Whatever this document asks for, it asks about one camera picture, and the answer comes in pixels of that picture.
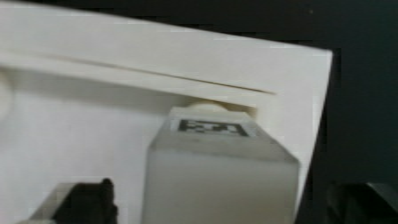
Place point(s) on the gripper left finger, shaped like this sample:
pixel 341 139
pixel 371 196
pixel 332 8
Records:
pixel 78 204

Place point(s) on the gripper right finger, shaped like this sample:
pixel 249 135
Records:
pixel 361 204

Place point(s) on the white leg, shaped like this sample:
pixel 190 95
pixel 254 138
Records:
pixel 220 171

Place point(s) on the white square tabletop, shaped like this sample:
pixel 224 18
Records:
pixel 98 71

